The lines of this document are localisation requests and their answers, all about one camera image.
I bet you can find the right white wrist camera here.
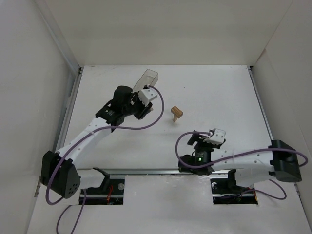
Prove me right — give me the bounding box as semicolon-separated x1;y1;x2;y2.
206;128;226;145

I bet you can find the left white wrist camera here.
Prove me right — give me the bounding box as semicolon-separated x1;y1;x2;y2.
138;86;158;107

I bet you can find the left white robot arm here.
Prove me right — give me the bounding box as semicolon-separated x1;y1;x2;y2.
41;85;157;199

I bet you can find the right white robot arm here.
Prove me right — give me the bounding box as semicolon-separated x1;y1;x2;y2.
177;129;302;188

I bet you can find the striped dark wood block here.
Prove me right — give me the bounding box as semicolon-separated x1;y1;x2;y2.
171;106;183;118

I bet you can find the purple cable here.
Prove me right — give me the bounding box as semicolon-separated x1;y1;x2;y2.
45;85;164;234
175;131;308;200

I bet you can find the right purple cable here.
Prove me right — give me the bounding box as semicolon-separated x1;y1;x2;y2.
175;131;308;200

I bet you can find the clear plastic box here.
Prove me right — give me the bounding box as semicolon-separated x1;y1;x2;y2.
133;69;158;92

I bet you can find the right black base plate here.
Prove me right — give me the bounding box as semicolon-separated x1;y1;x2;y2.
211;178;258;205

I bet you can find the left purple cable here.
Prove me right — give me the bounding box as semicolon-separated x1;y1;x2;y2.
45;85;164;234

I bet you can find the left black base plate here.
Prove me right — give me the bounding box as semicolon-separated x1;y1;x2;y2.
85;178;125;205

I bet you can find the aluminium rail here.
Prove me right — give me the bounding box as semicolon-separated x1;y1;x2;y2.
52;167;285;176
52;67;83;152

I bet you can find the aluminium left rail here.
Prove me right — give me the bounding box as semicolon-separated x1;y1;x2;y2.
52;67;83;152

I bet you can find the aluminium front rail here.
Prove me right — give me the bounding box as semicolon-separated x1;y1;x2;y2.
52;167;285;176

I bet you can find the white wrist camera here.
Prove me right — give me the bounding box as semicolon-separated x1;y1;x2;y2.
138;86;158;107
206;128;226;145

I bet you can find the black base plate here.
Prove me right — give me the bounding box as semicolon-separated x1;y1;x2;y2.
85;178;125;205
211;178;258;205

